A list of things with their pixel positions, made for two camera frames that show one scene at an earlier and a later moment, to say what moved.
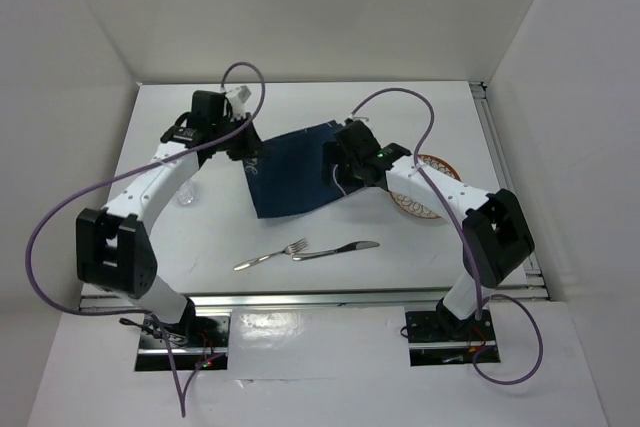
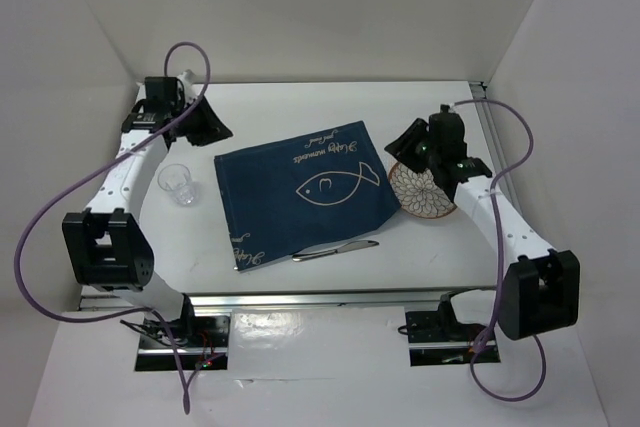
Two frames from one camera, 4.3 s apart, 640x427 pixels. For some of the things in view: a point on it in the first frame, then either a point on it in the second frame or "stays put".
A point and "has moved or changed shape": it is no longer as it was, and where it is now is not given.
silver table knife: x=346 y=247 stays put
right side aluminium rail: x=534 y=290 stays put
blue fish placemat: x=289 y=176 has moved or changed shape
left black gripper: x=252 y=146 → x=211 y=130
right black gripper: x=333 y=153 → x=403 y=144
